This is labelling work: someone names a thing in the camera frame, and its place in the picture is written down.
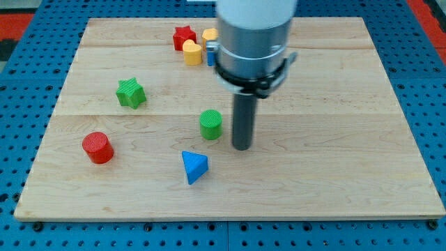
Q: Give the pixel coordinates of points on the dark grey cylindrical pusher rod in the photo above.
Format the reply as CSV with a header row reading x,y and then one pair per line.
x,y
244,110

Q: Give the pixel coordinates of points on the green cylinder block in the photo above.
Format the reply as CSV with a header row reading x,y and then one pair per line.
x,y
210,124

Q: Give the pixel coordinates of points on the yellow block behind arm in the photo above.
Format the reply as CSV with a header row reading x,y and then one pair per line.
x,y
207,35

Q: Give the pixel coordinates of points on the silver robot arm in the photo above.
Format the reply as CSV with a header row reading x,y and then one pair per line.
x,y
249,56

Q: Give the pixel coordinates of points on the blue block behind arm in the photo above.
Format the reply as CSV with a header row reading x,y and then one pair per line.
x,y
210,55

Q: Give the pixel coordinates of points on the yellow heart block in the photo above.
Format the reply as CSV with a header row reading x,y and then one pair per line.
x,y
192,53

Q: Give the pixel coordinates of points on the blue triangle block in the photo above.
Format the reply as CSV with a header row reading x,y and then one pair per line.
x,y
196,165

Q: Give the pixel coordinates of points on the red star block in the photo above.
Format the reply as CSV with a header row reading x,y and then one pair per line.
x,y
181,34

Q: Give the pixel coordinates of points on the light wooden board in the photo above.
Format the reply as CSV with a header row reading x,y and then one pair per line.
x,y
331,143

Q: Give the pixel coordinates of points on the green star block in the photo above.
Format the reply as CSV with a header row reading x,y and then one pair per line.
x,y
130,93

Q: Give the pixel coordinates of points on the red cylinder block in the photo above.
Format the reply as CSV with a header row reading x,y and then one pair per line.
x,y
98,147

